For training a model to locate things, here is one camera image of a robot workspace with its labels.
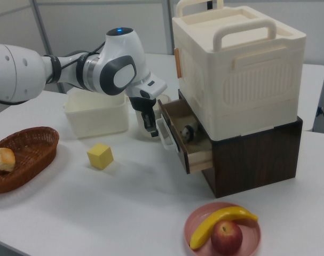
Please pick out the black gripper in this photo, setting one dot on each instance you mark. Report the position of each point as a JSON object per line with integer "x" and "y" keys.
{"x": 143, "y": 105}

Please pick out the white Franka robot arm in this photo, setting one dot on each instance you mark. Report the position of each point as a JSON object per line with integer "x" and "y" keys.
{"x": 71, "y": 69}

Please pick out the white cylindrical container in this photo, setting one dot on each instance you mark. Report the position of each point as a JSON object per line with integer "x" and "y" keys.
{"x": 139, "y": 126}

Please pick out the panda toy figure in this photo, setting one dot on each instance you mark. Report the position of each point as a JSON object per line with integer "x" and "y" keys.
{"x": 188, "y": 132}

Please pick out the white plastic bin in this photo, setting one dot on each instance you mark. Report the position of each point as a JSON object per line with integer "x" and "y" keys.
{"x": 97, "y": 120}

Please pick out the yellow cube block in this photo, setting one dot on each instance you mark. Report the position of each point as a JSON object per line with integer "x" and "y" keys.
{"x": 99, "y": 156}

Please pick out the cream plastic storage box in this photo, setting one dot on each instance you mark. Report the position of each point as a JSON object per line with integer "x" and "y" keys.
{"x": 244, "y": 80}

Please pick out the dark wood cabinet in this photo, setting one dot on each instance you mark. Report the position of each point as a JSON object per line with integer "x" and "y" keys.
{"x": 255, "y": 160}

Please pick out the yellow toy banana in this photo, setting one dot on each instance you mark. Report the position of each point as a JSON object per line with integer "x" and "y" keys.
{"x": 204, "y": 226}

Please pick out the brown wicker basket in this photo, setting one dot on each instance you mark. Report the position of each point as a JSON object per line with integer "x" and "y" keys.
{"x": 31, "y": 154}

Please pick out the black pole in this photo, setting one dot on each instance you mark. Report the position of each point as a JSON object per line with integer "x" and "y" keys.
{"x": 209, "y": 3}

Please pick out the red toy apple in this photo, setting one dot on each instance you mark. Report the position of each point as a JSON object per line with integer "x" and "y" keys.
{"x": 226, "y": 237}

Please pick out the toy bread piece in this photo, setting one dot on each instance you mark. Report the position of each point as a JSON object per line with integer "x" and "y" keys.
{"x": 4, "y": 158}

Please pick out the pink plate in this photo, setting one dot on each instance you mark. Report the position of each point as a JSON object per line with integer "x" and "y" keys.
{"x": 252, "y": 240}

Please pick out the grey metal partition post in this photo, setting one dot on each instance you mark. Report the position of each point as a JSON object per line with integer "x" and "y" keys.
{"x": 40, "y": 21}

